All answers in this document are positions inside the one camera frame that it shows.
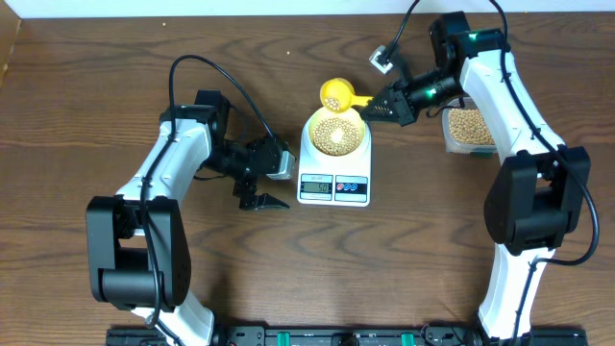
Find soybeans in scoop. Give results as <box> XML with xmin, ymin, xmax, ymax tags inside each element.
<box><xmin>323</xmin><ymin>96</ymin><xmax>341</xmax><ymax>112</ymax></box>

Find yellow plastic bowl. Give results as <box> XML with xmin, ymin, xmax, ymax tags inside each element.
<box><xmin>307</xmin><ymin>107</ymin><xmax>366</xmax><ymax>157</ymax></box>

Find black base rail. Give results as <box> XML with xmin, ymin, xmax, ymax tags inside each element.
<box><xmin>104</xmin><ymin>325</ymin><xmax>589</xmax><ymax>346</ymax></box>

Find green tape label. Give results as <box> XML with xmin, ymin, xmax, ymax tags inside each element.
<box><xmin>470</xmin><ymin>151</ymin><xmax>494</xmax><ymax>159</ymax></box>

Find pile of soybeans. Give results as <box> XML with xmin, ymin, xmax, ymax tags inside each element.
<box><xmin>449</xmin><ymin>109</ymin><xmax>495</xmax><ymax>145</ymax></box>

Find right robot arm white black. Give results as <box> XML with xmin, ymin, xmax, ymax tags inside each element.
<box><xmin>360</xmin><ymin>12</ymin><xmax>594</xmax><ymax>345</ymax></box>

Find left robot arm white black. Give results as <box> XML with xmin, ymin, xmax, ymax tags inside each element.
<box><xmin>86</xmin><ymin>90</ymin><xmax>295</xmax><ymax>345</ymax></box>

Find white digital kitchen scale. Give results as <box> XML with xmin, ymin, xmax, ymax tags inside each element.
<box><xmin>297</xmin><ymin>116</ymin><xmax>372</xmax><ymax>207</ymax></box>

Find soybeans in yellow bowl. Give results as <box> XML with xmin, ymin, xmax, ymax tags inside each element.
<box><xmin>312</xmin><ymin>116</ymin><xmax>362</xmax><ymax>156</ymax></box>

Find yellow scoop spoon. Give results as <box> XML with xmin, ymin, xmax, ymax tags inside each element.
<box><xmin>319</xmin><ymin>78</ymin><xmax>373</xmax><ymax>113</ymax></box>

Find clear plastic container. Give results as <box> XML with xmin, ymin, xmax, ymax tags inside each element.
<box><xmin>441</xmin><ymin>97</ymin><xmax>497</xmax><ymax>156</ymax></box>

